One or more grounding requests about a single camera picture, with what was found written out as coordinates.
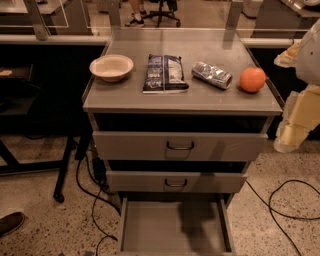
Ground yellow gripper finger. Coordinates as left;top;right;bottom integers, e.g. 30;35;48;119
274;43;300;68
274;85;320;153

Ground blue chip bag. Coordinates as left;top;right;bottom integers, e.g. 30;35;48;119
143;54;189;94

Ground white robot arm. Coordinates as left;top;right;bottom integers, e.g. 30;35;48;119
274;20;320;153

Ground grey drawer cabinet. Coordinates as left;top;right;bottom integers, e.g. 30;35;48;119
81;27;286;208

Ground bottom drawer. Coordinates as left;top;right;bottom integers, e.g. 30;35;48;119
116;195;236;256

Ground drawer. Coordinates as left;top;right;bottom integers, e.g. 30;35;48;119
93;131;267;162
116;195;236;256
107;171;247;193

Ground top drawer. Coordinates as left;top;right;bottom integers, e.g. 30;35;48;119
93;131;267;162

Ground middle drawer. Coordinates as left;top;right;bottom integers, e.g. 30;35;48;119
107;171;247;193

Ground orange fruit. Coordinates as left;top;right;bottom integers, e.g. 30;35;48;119
239;67;266;93

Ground black office chair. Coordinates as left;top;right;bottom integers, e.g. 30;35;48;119
145;0;181;27

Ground person's sneakers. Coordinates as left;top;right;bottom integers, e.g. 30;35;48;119
125;11;147;27

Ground white bowl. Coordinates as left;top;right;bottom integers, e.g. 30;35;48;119
89;54;134;82

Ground black power adapter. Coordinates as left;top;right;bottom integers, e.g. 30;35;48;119
92;157;106;183

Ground dark shoe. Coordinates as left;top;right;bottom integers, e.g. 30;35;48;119
0;212;25;237

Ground black cable right floor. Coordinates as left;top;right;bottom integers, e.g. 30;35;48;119
245;179;320;256

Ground black cable floor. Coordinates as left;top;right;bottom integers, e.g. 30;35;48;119
75;146;122;256
245;179;320;256

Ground black cable left floor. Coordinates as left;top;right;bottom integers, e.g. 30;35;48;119
75;146;122;256

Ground black table frame left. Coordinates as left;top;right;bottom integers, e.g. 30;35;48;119
0;61;89;203

